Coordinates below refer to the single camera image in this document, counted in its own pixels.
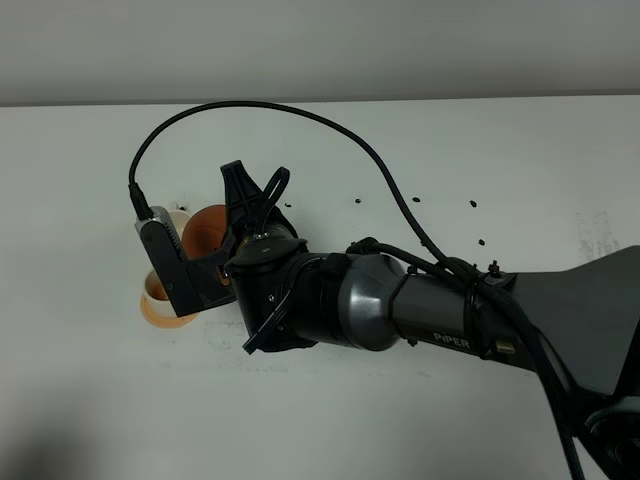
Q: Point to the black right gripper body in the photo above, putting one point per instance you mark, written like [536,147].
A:
[253,257]

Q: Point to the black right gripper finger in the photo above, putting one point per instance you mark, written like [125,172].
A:
[242,196]

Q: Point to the brown clay teapot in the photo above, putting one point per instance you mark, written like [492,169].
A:
[206,244]

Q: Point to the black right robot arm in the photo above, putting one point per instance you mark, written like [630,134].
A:
[578,329]

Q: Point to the far white teacup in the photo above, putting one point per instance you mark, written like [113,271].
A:
[180,215]

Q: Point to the white teacup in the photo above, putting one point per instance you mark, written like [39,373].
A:
[180,215]
[152,290]

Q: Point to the near white teacup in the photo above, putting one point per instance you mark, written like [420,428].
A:
[152,290]

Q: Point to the near orange coaster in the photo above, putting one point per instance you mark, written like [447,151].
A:
[165,323]

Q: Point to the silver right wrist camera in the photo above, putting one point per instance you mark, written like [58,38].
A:
[169,260]

